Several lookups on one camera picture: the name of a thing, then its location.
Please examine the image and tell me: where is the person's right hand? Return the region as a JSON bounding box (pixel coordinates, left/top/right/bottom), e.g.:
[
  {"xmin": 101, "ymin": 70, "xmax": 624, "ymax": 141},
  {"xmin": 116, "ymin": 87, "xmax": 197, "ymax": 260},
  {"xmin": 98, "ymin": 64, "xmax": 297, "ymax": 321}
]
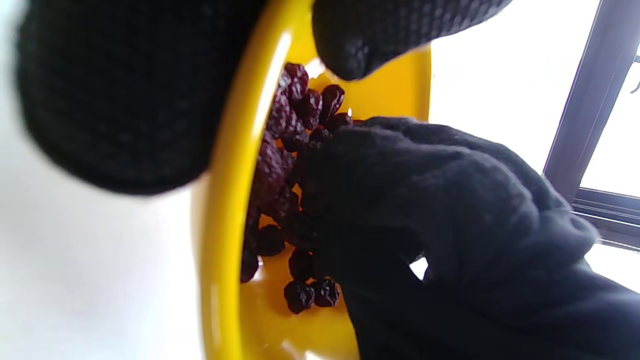
[{"xmin": 297, "ymin": 116, "xmax": 640, "ymax": 360}]

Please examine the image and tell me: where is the person's left hand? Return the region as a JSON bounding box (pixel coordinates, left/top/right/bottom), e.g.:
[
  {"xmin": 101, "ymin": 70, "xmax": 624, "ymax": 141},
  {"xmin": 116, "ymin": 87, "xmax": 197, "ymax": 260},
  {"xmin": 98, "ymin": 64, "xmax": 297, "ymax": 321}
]
[{"xmin": 15, "ymin": 0, "xmax": 513, "ymax": 196}]

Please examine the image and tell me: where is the yellow bowl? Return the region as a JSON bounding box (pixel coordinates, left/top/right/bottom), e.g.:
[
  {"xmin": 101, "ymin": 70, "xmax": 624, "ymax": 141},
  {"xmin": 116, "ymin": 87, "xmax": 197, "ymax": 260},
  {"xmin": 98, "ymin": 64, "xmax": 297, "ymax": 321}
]
[{"xmin": 192, "ymin": 0, "xmax": 432, "ymax": 360}]

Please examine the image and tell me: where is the pile of dark cranberries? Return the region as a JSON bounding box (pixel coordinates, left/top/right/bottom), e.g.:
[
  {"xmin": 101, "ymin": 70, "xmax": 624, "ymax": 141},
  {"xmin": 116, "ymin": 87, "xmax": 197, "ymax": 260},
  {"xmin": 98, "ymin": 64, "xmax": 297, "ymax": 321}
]
[{"xmin": 240, "ymin": 62, "xmax": 354, "ymax": 315}]

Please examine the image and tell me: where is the dark window frame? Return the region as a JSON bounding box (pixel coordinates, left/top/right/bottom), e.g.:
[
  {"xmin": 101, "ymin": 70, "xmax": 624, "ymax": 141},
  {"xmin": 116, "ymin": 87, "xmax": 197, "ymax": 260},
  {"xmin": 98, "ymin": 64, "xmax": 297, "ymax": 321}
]
[{"xmin": 542, "ymin": 0, "xmax": 640, "ymax": 251}]

